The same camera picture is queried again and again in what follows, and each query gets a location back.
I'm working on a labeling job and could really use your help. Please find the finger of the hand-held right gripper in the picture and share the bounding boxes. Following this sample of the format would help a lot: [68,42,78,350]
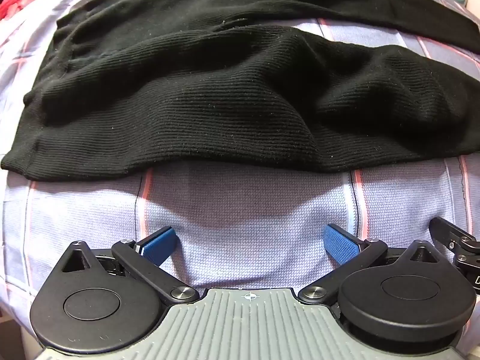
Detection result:
[428,217,478,252]

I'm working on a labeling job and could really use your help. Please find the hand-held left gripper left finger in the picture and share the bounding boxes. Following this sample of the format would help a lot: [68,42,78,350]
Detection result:
[60,226,200,305]

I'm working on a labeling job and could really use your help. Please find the red folded blanket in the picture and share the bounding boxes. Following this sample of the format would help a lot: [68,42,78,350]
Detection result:
[0,0,44,21]

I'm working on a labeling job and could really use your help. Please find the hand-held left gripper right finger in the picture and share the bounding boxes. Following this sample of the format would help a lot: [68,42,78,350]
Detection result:
[302,223,443,304]

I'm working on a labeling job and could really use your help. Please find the purple plaid bed sheet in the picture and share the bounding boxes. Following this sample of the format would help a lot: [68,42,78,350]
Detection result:
[0,0,480,360]

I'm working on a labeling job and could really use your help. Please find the black ribbed pants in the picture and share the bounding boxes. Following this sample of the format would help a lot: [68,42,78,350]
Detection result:
[0,0,480,181]

